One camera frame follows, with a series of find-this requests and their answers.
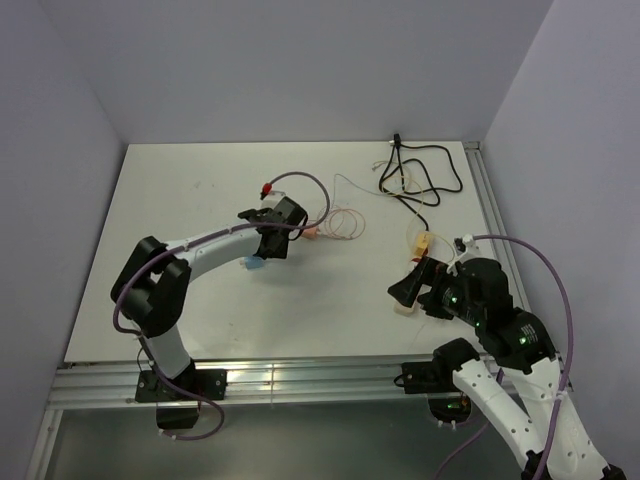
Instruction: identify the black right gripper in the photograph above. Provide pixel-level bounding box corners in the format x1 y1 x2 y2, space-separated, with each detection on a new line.
386 253 483 323

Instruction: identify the light blue charging cable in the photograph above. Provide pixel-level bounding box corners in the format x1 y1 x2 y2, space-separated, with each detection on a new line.
238 172 386 266

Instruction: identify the blue charger plug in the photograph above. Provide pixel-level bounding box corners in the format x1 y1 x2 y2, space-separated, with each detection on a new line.
243 256 265 271

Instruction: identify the yellow charger plug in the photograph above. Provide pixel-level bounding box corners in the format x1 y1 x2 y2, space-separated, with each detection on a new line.
412 232 431 257

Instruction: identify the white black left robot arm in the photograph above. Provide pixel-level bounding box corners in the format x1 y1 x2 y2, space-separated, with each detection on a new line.
110 195 308 399

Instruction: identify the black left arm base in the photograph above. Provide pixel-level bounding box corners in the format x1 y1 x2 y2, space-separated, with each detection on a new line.
134 369 227 432

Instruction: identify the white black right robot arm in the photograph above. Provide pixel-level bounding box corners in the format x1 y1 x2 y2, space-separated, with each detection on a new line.
387 257 625 479

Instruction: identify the beige red power strip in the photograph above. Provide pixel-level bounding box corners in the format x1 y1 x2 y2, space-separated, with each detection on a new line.
394 231 427 316

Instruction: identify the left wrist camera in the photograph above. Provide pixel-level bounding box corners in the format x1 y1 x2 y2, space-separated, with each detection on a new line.
260 183 286 209

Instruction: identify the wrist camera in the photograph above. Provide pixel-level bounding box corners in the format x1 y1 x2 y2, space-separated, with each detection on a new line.
260 183 286 209
447 234 481 275

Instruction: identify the pink charging cable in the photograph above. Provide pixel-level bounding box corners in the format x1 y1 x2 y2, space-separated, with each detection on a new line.
313 203 367 240

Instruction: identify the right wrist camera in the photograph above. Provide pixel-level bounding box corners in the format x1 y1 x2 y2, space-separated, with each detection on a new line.
447 234 481 275

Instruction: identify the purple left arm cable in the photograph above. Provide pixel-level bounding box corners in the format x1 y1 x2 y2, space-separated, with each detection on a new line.
113 170 331 442

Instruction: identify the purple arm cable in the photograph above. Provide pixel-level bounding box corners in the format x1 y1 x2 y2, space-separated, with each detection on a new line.
113 170 331 442
434 233 574 480

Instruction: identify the black power strip cord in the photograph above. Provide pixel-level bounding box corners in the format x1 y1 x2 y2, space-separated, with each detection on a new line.
377 132 464 231

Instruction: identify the aluminium front rail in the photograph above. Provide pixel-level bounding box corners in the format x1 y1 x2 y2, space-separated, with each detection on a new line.
46 355 431 410

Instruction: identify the aluminium rail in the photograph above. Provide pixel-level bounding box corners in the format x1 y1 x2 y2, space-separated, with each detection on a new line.
462 140 601 480
46 355 431 410

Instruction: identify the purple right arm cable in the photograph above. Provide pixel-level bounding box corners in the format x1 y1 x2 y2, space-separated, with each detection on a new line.
434 233 574 480

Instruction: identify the aluminium right side rail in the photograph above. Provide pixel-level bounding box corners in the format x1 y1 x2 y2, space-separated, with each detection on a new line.
462 140 601 480

